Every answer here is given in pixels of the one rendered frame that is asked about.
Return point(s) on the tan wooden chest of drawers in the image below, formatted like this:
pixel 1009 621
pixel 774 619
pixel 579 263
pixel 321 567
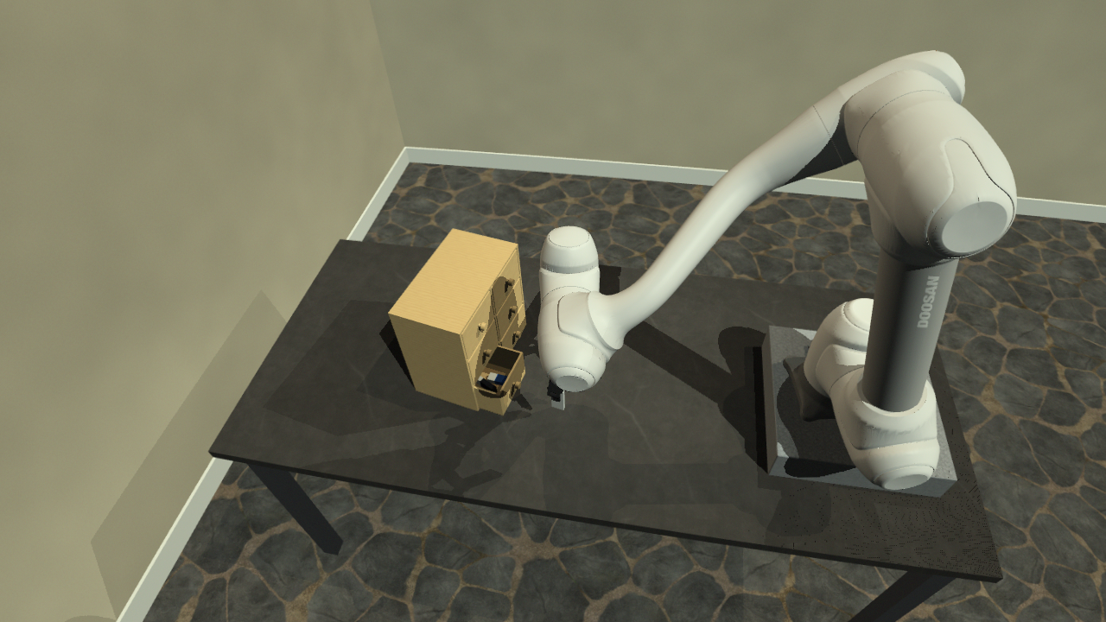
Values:
pixel 431 314

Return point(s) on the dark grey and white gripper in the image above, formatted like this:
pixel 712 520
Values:
pixel 554 391

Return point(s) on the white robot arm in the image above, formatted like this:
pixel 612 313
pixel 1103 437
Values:
pixel 936 182

